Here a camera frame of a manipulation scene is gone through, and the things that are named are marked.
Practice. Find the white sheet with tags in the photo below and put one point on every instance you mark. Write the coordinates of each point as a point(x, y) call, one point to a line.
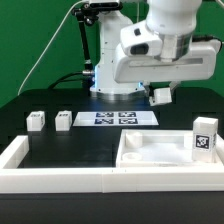
point(116, 118)

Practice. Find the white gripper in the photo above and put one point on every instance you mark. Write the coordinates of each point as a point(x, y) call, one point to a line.
point(198, 64)

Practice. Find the white square table top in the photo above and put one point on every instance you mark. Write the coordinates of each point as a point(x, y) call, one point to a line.
point(161, 148)

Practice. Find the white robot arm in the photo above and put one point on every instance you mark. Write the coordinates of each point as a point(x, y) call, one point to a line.
point(166, 35)

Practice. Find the white U-shaped fence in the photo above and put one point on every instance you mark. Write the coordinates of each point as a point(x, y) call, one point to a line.
point(14, 180)

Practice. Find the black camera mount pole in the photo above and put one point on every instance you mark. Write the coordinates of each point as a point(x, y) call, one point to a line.
point(86, 16)

